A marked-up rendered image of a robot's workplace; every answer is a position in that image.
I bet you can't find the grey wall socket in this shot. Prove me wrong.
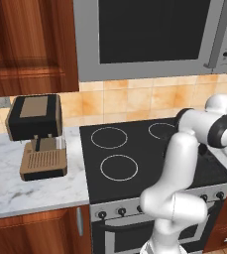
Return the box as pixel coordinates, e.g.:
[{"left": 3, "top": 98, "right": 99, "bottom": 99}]
[{"left": 0, "top": 96, "right": 12, "bottom": 109}]

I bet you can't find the black oven door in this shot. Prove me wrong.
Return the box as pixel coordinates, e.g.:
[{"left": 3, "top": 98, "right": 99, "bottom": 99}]
[{"left": 90, "top": 200, "right": 226, "bottom": 254}]

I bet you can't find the brown wooden base cupboard door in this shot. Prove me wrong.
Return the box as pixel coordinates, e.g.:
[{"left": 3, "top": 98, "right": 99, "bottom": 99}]
[{"left": 0, "top": 204, "right": 93, "bottom": 254}]

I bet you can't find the silver microwave oven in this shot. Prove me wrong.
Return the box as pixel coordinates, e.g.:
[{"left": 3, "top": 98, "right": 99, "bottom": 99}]
[{"left": 72, "top": 0, "right": 227, "bottom": 83}]

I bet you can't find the silver cupboard door handle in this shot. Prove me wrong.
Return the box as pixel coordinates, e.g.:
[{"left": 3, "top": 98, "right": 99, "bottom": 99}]
[{"left": 75, "top": 206, "right": 85, "bottom": 237}]

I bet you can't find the black and tan coffee machine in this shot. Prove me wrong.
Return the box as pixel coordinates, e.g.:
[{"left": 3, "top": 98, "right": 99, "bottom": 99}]
[{"left": 4, "top": 93, "right": 68, "bottom": 183}]

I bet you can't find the black glass microwave door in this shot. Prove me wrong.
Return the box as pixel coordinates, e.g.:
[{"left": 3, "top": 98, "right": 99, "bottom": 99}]
[{"left": 73, "top": 0, "right": 226, "bottom": 82}]

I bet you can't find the silver microwave door handle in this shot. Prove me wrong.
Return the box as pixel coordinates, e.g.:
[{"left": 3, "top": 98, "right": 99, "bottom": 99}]
[{"left": 203, "top": 0, "right": 227, "bottom": 69}]

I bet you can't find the brown wooden wall cupboard door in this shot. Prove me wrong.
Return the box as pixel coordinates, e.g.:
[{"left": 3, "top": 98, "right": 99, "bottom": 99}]
[{"left": 0, "top": 0, "right": 80, "bottom": 99}]

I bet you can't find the black hob stove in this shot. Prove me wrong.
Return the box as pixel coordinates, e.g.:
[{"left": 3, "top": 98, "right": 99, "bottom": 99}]
[{"left": 78, "top": 116, "right": 227, "bottom": 254}]

